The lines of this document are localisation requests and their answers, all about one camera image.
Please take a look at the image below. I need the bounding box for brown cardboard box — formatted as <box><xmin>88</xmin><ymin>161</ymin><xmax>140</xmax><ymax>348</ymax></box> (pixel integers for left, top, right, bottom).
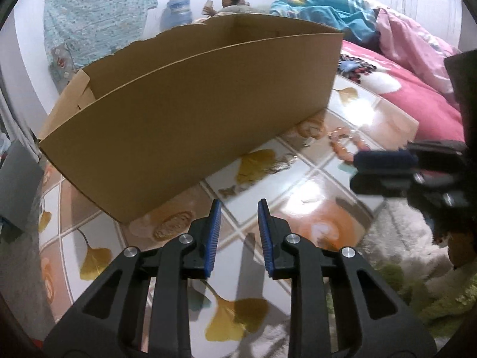
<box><xmin>37</xmin><ymin>12</ymin><xmax>344</xmax><ymax>224</ymax></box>

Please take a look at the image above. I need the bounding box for person's right hand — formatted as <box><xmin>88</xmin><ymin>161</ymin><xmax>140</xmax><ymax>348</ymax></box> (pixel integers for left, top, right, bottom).
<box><xmin>434</xmin><ymin>230</ymin><xmax>477</xmax><ymax>269</ymax></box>

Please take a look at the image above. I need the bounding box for grey board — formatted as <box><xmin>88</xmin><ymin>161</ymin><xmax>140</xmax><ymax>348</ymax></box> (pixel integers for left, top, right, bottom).
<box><xmin>0</xmin><ymin>140</ymin><xmax>45</xmax><ymax>232</ymax></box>

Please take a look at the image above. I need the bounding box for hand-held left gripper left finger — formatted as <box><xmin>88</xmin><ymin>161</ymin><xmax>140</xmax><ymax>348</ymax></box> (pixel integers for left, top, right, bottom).
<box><xmin>44</xmin><ymin>199</ymin><xmax>222</xmax><ymax>358</ymax></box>

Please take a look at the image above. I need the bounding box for teal patterned wall cloth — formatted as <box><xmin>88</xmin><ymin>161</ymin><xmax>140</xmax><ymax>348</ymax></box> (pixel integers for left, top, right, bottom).
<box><xmin>44</xmin><ymin>0</ymin><xmax>159</xmax><ymax>83</ymax></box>

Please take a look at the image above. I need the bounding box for pink floral blanket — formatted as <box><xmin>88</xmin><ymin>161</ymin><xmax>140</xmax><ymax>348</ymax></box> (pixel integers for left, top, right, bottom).
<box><xmin>335</xmin><ymin>39</ymin><xmax>466</xmax><ymax>142</ymax></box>

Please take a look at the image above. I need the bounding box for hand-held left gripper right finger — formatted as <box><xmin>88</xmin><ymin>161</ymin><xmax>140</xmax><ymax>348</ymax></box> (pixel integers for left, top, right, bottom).
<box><xmin>257</xmin><ymin>198</ymin><xmax>436</xmax><ymax>358</ymax></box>

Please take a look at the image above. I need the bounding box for pink bead bracelet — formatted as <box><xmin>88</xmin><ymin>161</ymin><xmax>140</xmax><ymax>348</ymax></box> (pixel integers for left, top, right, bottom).
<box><xmin>329</xmin><ymin>127</ymin><xmax>371</xmax><ymax>165</ymax></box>

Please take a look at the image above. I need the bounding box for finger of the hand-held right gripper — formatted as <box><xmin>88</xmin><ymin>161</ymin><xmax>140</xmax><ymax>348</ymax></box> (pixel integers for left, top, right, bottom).
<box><xmin>353</xmin><ymin>149</ymin><xmax>420</xmax><ymax>174</ymax></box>
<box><xmin>349</xmin><ymin>173</ymin><xmax>416</xmax><ymax>197</ymax></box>

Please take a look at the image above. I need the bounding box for grey heart-print hanging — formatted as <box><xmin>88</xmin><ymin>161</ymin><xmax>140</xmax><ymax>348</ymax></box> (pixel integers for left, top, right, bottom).
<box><xmin>48</xmin><ymin>45</ymin><xmax>81</xmax><ymax>83</ymax></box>

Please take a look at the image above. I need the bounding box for light pink duvet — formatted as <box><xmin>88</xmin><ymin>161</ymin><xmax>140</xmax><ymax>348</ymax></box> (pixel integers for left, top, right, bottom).
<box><xmin>374</xmin><ymin>7</ymin><xmax>463</xmax><ymax>95</ymax></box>

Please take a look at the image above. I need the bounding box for blue dispenser water bottle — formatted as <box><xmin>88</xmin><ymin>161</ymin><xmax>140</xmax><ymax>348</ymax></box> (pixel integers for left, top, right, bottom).
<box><xmin>160</xmin><ymin>0</ymin><xmax>193</xmax><ymax>32</ymax></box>

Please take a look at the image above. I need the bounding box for blue patterned quilt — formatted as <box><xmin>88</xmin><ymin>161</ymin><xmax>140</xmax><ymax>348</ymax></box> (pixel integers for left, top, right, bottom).
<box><xmin>269</xmin><ymin>0</ymin><xmax>384</xmax><ymax>43</ymax></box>

